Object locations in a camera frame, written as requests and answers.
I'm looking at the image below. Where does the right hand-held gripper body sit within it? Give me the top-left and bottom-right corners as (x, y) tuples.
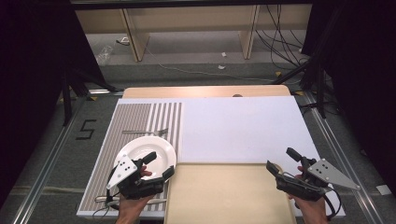
(275, 157), (361, 202)

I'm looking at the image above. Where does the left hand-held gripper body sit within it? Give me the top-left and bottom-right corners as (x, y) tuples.
(106, 154), (166, 201)

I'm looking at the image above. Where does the beige tray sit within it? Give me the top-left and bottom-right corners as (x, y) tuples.
(163, 162), (297, 224)

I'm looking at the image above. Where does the person's left hand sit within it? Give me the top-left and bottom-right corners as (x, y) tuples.
(115, 166), (155, 224)

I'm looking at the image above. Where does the person's right hand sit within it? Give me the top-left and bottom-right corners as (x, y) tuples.
(288, 166), (330, 224)

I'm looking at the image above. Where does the white plate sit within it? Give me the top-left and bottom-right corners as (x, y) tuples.
(113, 135), (177, 182)

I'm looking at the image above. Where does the grey striped placemat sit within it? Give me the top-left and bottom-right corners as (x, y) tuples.
(79, 102), (184, 213)

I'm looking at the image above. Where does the white board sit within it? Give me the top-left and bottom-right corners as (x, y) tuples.
(77, 95), (346, 218)

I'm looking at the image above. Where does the white tape label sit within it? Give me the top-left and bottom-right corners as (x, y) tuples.
(375, 184), (392, 196)

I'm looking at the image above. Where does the black metal stand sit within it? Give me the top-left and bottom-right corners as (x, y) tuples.
(272, 54), (329, 119)
(60, 67), (118, 127)

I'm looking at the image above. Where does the wooden table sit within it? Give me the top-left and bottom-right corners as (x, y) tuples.
(121, 84), (292, 99)

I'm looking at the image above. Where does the black curtain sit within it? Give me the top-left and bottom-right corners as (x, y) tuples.
(302, 0), (396, 197)
(0, 0), (106, 209)

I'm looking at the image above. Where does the clear plastic wrapper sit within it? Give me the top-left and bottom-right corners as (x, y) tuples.
(95, 45), (114, 65)

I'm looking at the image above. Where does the metal floor rail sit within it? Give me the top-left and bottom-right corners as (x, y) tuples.
(11, 89), (124, 224)
(303, 91), (385, 224)

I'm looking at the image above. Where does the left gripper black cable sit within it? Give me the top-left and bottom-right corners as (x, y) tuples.
(92, 174), (121, 219)

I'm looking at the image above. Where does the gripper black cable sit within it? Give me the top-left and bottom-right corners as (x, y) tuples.
(321, 186), (343, 219)
(92, 174), (121, 219)

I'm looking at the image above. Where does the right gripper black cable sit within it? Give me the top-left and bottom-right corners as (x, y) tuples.
(321, 186), (343, 219)

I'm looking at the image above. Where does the bundle of black cables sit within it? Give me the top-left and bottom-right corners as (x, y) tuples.
(255, 4), (312, 70)

